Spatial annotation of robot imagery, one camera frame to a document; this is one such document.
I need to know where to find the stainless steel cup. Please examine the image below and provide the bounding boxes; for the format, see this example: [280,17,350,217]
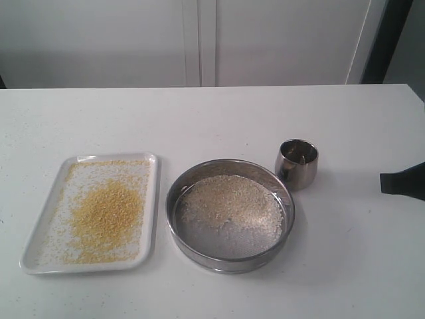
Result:
[274,139,319,191]

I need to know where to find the round stainless steel sieve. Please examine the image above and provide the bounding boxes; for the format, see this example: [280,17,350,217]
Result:
[166,159,296,273]

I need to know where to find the white rectangular plastic tray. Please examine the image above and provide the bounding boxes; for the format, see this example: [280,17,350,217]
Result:
[19,152,159,274]

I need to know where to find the yellow fine sieved grains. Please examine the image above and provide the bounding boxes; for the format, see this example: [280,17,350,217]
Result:
[35,159,153,266]

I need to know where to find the dark door frame post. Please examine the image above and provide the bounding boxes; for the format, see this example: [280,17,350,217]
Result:
[361,0,414,84]

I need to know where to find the pile of yellow grains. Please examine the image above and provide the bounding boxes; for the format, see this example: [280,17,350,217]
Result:
[182,175,283,239]

